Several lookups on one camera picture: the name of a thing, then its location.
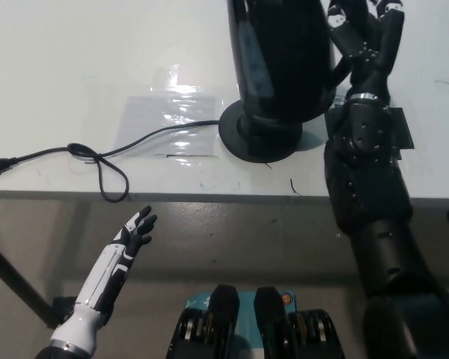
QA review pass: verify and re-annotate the white and black left hand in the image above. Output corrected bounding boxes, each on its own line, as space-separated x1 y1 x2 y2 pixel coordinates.
72 204 159 323

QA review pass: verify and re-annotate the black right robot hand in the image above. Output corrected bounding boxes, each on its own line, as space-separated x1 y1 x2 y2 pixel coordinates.
326 0 406 101

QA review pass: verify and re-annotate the black tape patch on table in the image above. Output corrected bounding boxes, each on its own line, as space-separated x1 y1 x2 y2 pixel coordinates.
323 95 415 162

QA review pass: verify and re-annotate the black power cord with plug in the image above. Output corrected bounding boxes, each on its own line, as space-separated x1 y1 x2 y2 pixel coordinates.
0 119 221 203

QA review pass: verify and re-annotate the black table leg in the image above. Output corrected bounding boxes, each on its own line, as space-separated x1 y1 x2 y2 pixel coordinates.
0 212 59 330

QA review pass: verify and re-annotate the clear plastic sheet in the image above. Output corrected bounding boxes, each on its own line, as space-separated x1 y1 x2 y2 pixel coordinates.
116 65 227 162

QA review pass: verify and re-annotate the round black kettle base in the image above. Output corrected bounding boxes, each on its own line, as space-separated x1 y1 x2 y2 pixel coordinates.
217 100 305 164

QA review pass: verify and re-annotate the black electric kettle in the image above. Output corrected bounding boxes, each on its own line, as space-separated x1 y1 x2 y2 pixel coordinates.
226 0 355 139

